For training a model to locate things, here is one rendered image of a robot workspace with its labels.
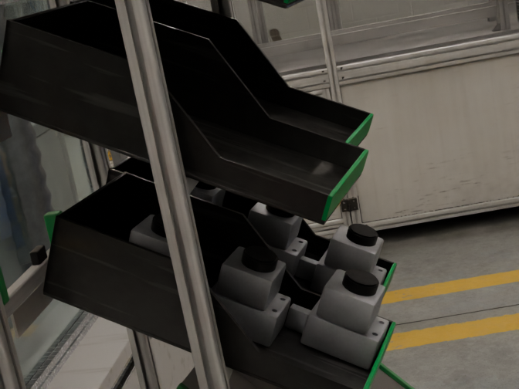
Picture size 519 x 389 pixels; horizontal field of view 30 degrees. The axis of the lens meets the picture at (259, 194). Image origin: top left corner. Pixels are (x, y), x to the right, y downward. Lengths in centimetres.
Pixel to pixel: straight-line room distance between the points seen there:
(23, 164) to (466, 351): 217
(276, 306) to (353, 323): 7
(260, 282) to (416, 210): 399
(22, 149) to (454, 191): 324
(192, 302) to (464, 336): 299
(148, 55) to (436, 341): 306
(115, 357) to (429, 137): 308
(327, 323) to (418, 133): 388
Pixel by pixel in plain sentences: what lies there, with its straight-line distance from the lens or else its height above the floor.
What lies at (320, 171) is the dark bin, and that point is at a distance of 81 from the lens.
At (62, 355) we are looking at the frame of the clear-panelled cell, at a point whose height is 87.
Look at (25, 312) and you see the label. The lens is 88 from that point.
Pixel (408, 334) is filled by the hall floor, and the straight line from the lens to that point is 377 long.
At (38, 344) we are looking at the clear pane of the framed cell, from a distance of 181.
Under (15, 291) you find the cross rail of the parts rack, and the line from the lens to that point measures 84.
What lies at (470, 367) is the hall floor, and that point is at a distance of 347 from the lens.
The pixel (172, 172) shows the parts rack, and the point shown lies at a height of 141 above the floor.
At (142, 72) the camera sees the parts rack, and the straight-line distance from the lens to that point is 71.
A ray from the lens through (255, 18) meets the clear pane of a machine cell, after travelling 455.
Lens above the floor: 156
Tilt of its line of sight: 15 degrees down
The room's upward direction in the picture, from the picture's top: 11 degrees counter-clockwise
